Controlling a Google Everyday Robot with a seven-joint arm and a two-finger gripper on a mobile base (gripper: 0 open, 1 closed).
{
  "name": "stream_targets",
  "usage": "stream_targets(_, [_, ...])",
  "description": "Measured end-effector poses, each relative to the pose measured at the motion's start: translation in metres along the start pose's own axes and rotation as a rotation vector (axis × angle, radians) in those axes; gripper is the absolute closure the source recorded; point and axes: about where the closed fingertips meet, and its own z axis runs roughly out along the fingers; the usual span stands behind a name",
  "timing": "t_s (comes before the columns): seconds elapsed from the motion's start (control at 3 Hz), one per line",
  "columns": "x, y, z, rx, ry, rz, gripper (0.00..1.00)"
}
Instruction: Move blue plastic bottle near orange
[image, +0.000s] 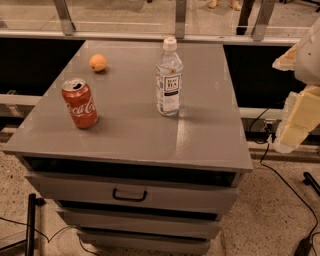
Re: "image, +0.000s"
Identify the black power cable right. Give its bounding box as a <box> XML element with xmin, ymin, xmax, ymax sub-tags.
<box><xmin>248</xmin><ymin>106</ymin><xmax>320</xmax><ymax>256</ymax></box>

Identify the black stand bar left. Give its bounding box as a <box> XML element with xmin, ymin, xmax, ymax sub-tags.
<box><xmin>25</xmin><ymin>193</ymin><xmax>45</xmax><ymax>256</ymax></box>

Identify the metal window railing frame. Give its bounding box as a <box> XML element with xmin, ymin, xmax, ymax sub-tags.
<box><xmin>0</xmin><ymin>0</ymin><xmax>319</xmax><ymax>45</ymax></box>

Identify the grey drawer cabinet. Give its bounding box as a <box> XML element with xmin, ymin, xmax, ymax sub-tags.
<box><xmin>5</xmin><ymin>41</ymin><xmax>252</xmax><ymax>254</ymax></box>

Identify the black cable left floor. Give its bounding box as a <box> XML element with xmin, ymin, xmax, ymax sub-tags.
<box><xmin>0</xmin><ymin>216</ymin><xmax>101</xmax><ymax>256</ymax></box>

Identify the clear plastic water bottle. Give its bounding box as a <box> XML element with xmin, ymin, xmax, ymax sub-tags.
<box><xmin>156</xmin><ymin>37</ymin><xmax>183</xmax><ymax>116</ymax></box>

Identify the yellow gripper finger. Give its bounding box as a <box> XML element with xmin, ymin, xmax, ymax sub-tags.
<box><xmin>273</xmin><ymin>85</ymin><xmax>320</xmax><ymax>153</ymax></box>
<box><xmin>272</xmin><ymin>44</ymin><xmax>297</xmax><ymax>71</ymax></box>

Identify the red Coca-Cola can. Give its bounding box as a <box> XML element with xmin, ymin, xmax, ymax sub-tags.
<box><xmin>62</xmin><ymin>78</ymin><xmax>98</xmax><ymax>129</ymax></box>

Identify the orange fruit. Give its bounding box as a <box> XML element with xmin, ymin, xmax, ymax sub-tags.
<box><xmin>89</xmin><ymin>54</ymin><xmax>107</xmax><ymax>72</ymax></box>

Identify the black stand foot right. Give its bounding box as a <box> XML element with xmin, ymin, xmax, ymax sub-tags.
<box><xmin>303</xmin><ymin>172</ymin><xmax>320</xmax><ymax>196</ymax></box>

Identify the black drawer handle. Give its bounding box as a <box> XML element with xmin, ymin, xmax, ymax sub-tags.
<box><xmin>112</xmin><ymin>188</ymin><xmax>148</xmax><ymax>202</ymax></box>

